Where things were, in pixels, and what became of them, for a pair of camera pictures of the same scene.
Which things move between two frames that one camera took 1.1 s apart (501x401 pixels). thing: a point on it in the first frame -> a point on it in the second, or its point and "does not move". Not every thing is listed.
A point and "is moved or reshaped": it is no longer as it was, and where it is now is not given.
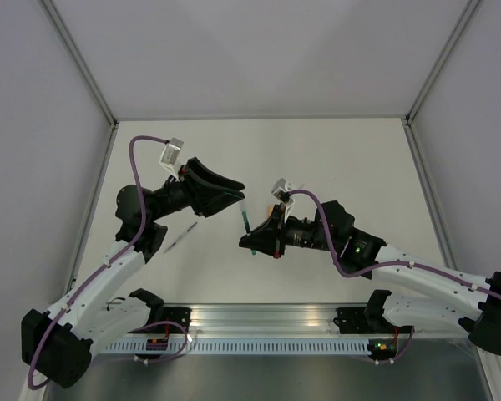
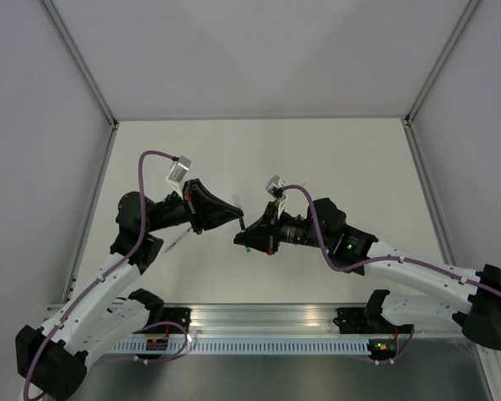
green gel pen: x=245 y=213 is moved or reshaped
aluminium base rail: x=261 y=319 does not move
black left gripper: x=210 y=205 -> x=205 y=210
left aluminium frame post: x=80 y=58 does not move
